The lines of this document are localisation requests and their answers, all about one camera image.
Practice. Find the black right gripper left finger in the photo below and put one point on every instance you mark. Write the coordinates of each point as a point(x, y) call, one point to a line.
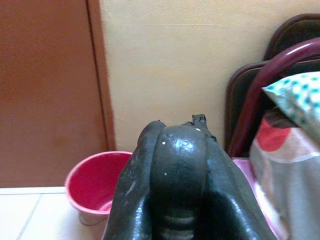
point(130, 180)

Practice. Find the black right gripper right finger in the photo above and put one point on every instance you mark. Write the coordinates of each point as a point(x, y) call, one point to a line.
point(232, 190)

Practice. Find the pink bed sheet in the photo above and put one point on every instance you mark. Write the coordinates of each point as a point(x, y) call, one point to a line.
point(246, 172)

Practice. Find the pink plastic bucket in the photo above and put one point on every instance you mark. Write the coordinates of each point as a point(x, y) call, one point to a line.
point(87, 182)

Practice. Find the grey blanket with red circles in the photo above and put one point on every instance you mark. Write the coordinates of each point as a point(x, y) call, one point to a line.
point(287, 175)

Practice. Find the dark wooden headboard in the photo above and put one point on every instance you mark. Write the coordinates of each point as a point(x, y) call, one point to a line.
point(240, 105)

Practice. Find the white teal polka dot pillow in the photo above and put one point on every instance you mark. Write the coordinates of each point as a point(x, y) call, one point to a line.
point(297, 97)

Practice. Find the brown wooden door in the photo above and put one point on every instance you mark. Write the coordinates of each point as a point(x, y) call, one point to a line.
point(45, 95)

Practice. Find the dark wooden board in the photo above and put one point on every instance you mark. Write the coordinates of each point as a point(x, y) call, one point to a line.
point(295, 32)

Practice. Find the brown door frame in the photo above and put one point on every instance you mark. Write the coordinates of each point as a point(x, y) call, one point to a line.
point(102, 75)

